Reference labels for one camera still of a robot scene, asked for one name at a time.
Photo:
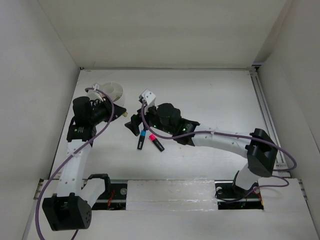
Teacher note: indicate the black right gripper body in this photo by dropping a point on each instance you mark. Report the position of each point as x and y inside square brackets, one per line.
[152, 119]

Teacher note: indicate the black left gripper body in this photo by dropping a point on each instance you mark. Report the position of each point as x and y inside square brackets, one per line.
[101, 111]

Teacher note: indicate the blue cap black marker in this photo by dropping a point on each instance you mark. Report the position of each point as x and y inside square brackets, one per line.
[141, 140]

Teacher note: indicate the pink cap black marker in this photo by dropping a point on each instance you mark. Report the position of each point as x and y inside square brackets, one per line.
[156, 142]

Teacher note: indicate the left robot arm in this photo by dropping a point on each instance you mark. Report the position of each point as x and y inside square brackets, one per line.
[70, 207]

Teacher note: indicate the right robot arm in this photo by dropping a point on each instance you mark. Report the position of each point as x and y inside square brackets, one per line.
[257, 148]

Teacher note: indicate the white round compartment container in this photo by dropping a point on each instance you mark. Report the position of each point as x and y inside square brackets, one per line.
[116, 92]

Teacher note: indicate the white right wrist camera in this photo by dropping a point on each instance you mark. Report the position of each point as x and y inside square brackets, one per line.
[147, 96]

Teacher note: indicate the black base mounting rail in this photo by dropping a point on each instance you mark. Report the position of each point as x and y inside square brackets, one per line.
[173, 195]

